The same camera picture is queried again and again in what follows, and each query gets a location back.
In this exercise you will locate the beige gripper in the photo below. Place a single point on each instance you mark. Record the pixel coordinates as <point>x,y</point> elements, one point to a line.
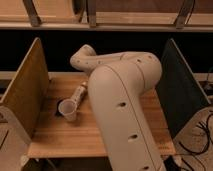
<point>79,93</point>

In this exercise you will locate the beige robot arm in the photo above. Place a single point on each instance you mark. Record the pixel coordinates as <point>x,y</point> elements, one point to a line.
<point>116,83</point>

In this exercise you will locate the translucent plastic cup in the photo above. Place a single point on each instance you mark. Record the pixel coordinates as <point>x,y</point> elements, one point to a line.
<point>72,115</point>

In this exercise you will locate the left wooden side panel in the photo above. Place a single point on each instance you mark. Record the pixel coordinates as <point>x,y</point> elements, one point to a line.
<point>21,103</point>

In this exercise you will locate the right dark side panel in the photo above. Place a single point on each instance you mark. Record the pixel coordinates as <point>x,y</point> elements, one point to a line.
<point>180,94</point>

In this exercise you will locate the wooden back shelf rail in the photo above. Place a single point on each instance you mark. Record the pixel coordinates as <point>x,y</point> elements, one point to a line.
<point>108,15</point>

